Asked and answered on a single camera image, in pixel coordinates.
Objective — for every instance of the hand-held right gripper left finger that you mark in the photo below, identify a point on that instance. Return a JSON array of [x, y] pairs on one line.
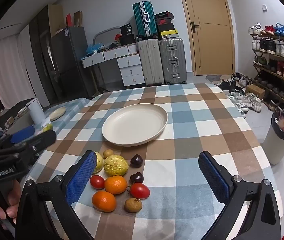
[[79, 177]]

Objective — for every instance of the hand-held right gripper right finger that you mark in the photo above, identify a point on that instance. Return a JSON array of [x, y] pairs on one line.
[[214, 177]]

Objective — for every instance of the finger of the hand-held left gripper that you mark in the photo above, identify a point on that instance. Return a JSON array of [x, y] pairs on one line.
[[23, 134], [41, 140]]

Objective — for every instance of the red tomato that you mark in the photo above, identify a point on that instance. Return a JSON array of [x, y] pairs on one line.
[[139, 190], [97, 182]]

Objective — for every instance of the green yellow guava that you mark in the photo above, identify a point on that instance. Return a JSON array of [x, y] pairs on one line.
[[98, 163]]

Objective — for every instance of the orange tangerine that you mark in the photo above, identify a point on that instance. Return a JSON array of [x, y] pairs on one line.
[[115, 185], [104, 201]]

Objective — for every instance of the dark plum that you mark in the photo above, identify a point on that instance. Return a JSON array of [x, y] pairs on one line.
[[137, 177], [136, 160]]

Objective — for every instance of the cream round plate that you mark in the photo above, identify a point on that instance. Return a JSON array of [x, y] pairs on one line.
[[135, 124]]

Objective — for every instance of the person's left hand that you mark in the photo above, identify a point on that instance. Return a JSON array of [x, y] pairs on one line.
[[13, 200]]

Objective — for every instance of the yellow green citrus fruit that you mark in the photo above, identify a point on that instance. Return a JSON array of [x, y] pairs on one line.
[[47, 129]]

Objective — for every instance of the white cylinder container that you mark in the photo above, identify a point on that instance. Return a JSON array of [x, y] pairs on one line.
[[35, 112]]

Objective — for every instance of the small cream plate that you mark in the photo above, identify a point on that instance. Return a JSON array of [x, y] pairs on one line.
[[58, 113]]

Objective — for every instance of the teal checkered tablecloth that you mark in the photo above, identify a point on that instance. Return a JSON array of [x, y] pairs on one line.
[[74, 105]]

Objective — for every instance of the brown blue checkered tablecloth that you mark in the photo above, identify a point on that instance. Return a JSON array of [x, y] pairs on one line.
[[182, 120]]

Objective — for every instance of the white curtain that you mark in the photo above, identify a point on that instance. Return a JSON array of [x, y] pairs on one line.
[[4, 67]]

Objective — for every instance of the white trash bin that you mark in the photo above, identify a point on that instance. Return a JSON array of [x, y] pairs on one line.
[[277, 140]]

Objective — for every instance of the dark grey refrigerator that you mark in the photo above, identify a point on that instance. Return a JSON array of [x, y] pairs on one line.
[[69, 62]]

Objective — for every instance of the pile of sneakers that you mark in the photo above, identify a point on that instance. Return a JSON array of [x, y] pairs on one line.
[[242, 92]]

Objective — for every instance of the small cardboard box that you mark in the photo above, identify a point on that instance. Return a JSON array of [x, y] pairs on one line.
[[255, 90]]

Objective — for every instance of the grey door mat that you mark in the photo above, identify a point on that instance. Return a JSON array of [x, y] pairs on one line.
[[214, 78]]

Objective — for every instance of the blue plastic bag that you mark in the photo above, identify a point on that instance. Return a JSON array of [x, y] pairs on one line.
[[95, 48]]

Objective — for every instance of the white desk with drawers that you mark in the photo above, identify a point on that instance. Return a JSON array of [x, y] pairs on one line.
[[122, 65]]

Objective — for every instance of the silver suitcase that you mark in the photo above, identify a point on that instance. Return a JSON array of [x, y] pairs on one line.
[[173, 61]]

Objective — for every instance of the wooden shoe rack with shoes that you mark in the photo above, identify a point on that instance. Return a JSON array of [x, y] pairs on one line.
[[274, 62]]

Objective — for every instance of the beige suitcase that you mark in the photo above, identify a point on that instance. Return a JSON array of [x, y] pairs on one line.
[[150, 62]]

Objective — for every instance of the black printed box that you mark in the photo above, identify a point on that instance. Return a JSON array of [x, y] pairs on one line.
[[127, 30]]

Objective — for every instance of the black yellow shoe box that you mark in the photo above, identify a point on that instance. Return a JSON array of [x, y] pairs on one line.
[[168, 34]]

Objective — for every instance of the wooden door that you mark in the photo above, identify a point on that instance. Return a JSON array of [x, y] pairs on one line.
[[207, 25]]

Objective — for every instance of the teal suitcase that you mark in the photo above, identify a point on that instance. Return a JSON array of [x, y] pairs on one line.
[[144, 18]]

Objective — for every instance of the red black shoe box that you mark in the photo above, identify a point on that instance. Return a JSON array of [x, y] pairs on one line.
[[165, 25]]

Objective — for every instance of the white wall switch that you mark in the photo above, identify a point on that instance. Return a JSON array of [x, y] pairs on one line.
[[264, 7]]

